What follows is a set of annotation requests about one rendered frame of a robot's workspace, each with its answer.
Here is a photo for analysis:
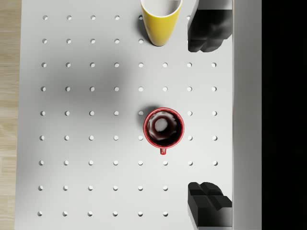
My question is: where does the red mug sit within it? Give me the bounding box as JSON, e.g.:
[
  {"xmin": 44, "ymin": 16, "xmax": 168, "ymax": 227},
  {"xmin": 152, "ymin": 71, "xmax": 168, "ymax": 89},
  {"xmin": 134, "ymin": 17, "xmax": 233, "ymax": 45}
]
[{"xmin": 143, "ymin": 107, "xmax": 185, "ymax": 155}]

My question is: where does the yellow mug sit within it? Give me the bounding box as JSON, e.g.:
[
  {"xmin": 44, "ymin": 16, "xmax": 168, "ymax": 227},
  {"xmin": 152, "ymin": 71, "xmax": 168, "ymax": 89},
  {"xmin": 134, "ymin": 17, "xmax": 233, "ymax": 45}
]
[{"xmin": 140, "ymin": 0, "xmax": 183, "ymax": 47}]

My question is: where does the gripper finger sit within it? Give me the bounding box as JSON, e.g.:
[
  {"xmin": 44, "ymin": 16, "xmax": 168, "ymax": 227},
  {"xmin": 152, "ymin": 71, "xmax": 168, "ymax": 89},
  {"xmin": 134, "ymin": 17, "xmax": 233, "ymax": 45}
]
[
  {"xmin": 187, "ymin": 9, "xmax": 233, "ymax": 53},
  {"xmin": 187, "ymin": 182, "xmax": 233, "ymax": 228}
]

